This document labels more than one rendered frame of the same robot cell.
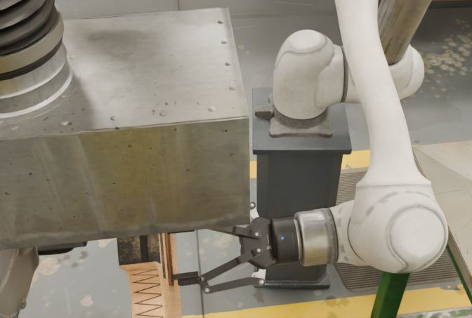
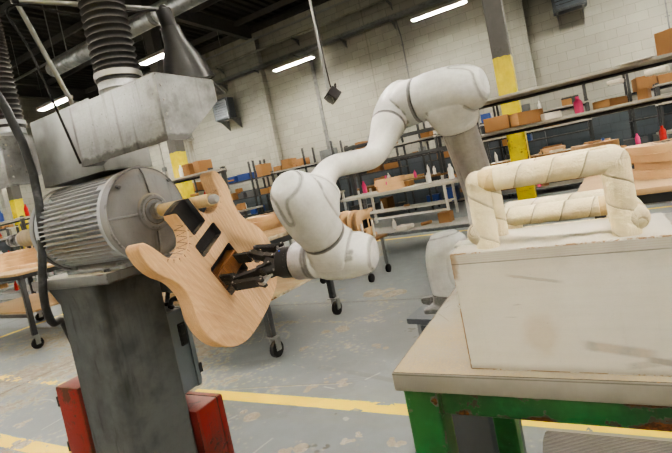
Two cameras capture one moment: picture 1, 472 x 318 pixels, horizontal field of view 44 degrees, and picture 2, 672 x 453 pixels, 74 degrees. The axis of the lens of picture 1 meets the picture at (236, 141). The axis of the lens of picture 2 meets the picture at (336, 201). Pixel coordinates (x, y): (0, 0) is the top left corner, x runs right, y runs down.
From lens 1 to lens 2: 102 cm
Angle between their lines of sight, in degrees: 51
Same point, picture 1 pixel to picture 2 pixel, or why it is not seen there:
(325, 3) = not seen: hidden behind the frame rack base
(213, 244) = not seen: outside the picture
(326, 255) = (298, 261)
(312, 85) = (444, 263)
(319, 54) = (447, 238)
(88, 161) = (114, 104)
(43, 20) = (120, 62)
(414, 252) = (277, 191)
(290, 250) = (280, 257)
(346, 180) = (582, 440)
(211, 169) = (148, 103)
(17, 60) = (106, 71)
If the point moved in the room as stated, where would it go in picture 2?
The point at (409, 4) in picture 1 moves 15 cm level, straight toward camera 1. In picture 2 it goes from (462, 168) to (429, 176)
